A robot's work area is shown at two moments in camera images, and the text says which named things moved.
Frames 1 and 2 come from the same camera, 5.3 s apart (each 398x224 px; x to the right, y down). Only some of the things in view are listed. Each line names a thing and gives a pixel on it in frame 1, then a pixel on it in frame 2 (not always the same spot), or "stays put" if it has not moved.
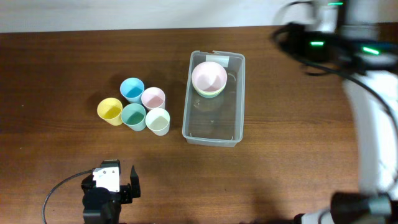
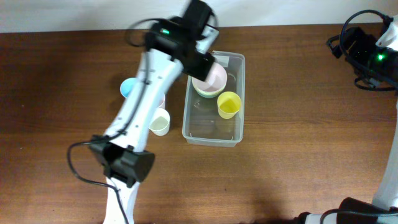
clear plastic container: x=218 y=121 stays put
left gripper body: x=125 y=194 → x=201 y=66
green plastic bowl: x=210 y=97 stays put
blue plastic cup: x=132 y=89 stays put
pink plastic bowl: x=209 y=76 stays put
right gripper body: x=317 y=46 → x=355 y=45
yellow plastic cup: x=110 y=110 → x=229 y=104
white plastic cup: x=158 y=120 stays put
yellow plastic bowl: x=209 y=94 stays put
